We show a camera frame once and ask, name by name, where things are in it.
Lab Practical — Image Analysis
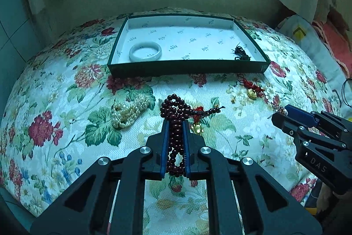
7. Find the pale jade bangle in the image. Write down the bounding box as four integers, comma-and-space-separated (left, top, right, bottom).
129, 42, 162, 61

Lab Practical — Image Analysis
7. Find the dark bronze ornament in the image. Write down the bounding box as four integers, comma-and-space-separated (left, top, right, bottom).
232, 43, 251, 61

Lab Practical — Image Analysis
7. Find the gold charm with red knot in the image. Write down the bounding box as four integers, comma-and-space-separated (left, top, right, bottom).
192, 105, 204, 134

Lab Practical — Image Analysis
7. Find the floral quilted cover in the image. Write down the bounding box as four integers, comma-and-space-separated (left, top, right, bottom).
0, 7, 343, 235

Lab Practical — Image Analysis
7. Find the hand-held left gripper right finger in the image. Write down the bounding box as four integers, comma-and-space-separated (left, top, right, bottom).
181, 121, 322, 235

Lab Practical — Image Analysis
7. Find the pink cloth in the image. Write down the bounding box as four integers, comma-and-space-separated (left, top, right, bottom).
312, 0, 352, 70

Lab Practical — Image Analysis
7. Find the white pillow with yellow print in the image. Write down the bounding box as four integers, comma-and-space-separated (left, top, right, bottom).
276, 14, 352, 105

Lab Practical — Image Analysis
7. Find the rhinestone brooch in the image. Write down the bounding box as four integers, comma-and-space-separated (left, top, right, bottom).
268, 104, 288, 118

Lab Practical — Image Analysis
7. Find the gold charm with red cord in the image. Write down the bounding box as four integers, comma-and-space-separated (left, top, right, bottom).
237, 73, 265, 100

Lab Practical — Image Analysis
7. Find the green box with white lining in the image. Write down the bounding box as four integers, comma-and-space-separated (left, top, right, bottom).
107, 14, 271, 77

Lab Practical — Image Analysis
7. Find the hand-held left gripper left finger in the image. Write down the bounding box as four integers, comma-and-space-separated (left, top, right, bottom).
30, 120, 170, 235

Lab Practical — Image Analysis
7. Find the black cable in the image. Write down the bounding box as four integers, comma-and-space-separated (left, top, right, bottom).
341, 78, 352, 108

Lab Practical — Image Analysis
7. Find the white pearl necklace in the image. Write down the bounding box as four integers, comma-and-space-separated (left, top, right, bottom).
111, 99, 156, 129

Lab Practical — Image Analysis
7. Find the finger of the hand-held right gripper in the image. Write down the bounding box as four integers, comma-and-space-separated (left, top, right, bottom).
271, 113, 352, 195
284, 104, 352, 142

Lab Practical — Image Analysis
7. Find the dark red bead bracelet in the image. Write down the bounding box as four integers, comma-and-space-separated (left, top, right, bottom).
160, 94, 225, 177

